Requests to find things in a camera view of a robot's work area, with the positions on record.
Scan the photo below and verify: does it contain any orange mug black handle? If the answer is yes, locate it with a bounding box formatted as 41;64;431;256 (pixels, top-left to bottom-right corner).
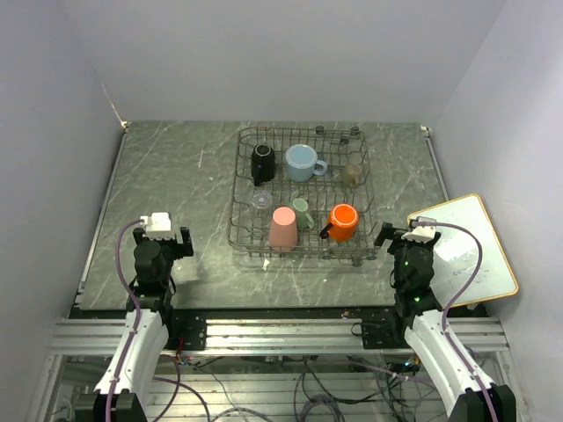
319;203;360;242

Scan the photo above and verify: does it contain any green ceramic mug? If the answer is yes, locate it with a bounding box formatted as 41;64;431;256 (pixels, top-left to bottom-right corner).
290;198;315;229

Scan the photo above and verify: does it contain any clear glass cup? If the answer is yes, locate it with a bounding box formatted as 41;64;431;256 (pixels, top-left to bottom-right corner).
251;190;274;218

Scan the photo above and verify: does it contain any pink plastic tumbler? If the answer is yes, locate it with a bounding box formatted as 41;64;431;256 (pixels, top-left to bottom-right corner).
268;207;297;252

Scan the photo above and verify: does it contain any light blue mug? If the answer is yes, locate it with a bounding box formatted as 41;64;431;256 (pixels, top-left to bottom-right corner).
284;144;328;182

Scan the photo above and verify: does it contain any black mug white interior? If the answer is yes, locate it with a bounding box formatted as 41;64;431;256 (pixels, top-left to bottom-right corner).
251;143;275;186

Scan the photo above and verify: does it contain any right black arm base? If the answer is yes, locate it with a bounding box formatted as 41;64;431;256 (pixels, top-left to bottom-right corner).
350;308;407;350

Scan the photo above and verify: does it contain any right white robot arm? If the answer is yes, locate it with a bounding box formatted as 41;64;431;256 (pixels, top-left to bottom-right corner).
374;218;517;421

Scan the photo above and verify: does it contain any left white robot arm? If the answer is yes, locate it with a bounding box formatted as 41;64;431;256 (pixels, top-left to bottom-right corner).
74;220;194;421

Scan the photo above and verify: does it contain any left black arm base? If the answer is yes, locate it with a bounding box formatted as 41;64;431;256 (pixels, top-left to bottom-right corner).
167;309;207;351

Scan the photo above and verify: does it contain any beige small mug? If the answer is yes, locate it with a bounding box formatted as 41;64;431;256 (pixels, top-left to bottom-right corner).
340;163;362;188

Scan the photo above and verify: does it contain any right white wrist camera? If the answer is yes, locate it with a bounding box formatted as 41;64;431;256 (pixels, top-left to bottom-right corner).
401;216;436;244

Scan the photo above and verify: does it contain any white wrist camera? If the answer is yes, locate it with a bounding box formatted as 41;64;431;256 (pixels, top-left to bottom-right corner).
140;212;173;240
401;216;436;244

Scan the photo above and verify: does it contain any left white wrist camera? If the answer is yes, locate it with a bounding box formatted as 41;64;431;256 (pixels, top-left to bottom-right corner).
140;212;173;240

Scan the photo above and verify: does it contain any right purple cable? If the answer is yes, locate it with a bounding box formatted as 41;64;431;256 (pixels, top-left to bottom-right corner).
433;222;502;422

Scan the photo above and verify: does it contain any purple cable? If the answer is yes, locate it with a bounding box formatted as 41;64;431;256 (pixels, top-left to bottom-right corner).
104;219;144;422
433;222;502;422

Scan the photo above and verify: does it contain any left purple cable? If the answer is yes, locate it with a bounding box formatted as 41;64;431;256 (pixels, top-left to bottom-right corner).
104;219;144;422

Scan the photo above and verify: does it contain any whiteboard with wooden frame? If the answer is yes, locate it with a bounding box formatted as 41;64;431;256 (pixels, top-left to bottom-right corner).
407;193;519;307

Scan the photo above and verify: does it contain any aluminium mounting rail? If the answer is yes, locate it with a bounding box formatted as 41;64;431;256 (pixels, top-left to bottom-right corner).
47;316;511;356

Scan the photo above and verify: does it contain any grey wire dish rack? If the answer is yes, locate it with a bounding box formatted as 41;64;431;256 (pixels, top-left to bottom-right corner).
227;126;377;266

